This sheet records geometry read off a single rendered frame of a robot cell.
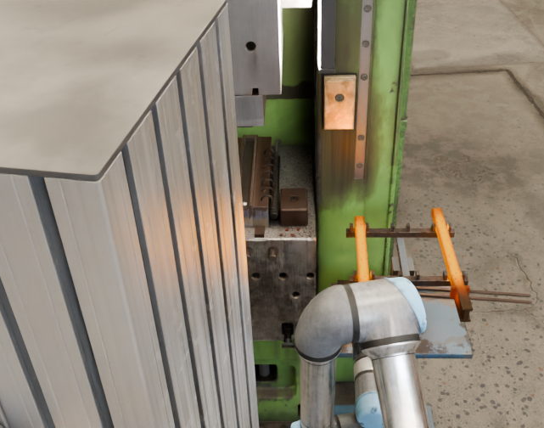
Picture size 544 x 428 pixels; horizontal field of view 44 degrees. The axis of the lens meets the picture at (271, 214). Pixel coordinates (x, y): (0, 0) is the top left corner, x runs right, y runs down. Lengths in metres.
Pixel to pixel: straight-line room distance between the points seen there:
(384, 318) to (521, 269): 2.21
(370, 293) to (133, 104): 0.98
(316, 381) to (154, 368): 1.01
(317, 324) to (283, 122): 1.25
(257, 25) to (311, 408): 0.94
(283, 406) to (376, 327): 1.36
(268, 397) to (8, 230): 2.27
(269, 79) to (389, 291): 0.75
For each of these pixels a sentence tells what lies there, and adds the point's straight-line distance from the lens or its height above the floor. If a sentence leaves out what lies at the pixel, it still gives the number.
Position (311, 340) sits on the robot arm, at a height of 1.22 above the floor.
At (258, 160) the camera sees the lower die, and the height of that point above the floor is 0.99.
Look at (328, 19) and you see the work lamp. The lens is 1.89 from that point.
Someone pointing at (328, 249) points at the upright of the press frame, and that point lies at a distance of 2.34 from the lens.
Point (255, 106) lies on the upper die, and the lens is 1.88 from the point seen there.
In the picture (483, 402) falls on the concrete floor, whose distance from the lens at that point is 2.88.
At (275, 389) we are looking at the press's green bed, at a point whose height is 0.16.
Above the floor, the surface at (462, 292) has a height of 0.99.
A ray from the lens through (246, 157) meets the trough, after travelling 2.31.
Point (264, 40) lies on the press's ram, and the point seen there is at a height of 1.52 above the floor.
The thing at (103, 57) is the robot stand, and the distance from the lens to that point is 0.46.
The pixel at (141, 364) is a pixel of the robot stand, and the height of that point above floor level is 1.89.
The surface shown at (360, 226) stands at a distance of 2.01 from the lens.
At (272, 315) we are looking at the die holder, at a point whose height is 0.59.
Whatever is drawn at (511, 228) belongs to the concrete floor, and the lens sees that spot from 3.73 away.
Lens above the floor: 2.20
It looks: 37 degrees down
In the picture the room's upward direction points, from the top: 2 degrees counter-clockwise
